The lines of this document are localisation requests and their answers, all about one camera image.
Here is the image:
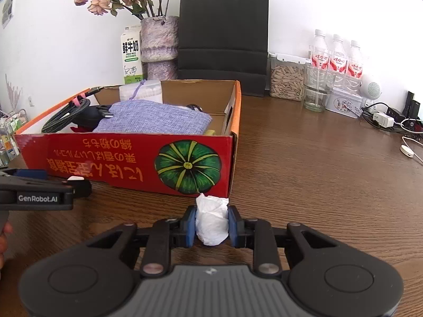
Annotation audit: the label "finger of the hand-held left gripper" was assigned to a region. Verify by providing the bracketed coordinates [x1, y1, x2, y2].
[0, 169, 47, 178]
[0, 178, 92, 200]

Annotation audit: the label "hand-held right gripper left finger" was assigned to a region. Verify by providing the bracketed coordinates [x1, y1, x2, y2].
[88, 206, 198, 277]

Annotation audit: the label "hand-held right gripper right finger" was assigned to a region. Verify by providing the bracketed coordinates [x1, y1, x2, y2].
[227, 206, 338, 276]

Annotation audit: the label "white tissue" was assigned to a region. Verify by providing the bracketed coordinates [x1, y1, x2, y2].
[195, 193, 230, 246]

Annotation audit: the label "red and orange cardboard box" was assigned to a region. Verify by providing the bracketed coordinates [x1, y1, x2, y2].
[13, 79, 242, 199]

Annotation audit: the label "braided cable with pink tie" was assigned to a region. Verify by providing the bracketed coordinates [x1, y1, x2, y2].
[41, 86, 114, 134]

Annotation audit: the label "purple linen pouch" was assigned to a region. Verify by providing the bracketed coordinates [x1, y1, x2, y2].
[94, 101, 213, 136]

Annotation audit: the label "translucent white plastic container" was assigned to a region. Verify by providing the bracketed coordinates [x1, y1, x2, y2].
[119, 80, 164, 104]

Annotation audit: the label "clear container of seeds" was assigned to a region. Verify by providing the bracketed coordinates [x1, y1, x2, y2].
[268, 52, 306, 102]

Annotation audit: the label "person's left hand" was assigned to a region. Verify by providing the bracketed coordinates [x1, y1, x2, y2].
[0, 223, 14, 271]

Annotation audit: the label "white and green milk carton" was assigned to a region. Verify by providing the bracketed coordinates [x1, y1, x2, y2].
[119, 25, 143, 85]

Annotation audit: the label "clear drinking glass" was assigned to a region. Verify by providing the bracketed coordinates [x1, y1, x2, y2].
[303, 86, 328, 113]
[303, 64, 337, 90]

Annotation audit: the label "white printed tin box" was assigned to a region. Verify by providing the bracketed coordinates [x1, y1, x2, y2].
[325, 87, 364, 119]

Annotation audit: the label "purple textured vase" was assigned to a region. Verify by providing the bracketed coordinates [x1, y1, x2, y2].
[140, 15, 181, 80]

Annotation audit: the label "white charger plug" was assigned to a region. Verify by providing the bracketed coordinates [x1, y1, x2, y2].
[373, 111, 395, 128]

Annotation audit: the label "white round speaker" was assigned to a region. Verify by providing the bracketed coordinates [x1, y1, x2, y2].
[359, 81, 382, 108]

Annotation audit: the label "black paper bag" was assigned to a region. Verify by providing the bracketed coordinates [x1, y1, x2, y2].
[177, 0, 269, 97]

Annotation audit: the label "clear water bottle red label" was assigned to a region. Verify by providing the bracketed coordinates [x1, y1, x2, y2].
[327, 34, 347, 88]
[345, 40, 364, 88]
[309, 29, 329, 70]

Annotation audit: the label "black power strip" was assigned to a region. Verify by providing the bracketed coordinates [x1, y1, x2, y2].
[385, 106, 408, 123]

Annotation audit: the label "black upright adapters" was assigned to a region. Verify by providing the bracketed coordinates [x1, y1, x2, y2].
[406, 91, 422, 119]

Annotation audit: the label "wire storage rack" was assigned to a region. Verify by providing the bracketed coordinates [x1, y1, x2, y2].
[0, 108, 29, 167]

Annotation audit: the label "wall poster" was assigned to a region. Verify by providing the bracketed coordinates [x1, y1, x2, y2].
[0, 0, 15, 29]

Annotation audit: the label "white cable with switch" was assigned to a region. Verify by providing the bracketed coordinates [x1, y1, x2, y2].
[400, 134, 423, 166]

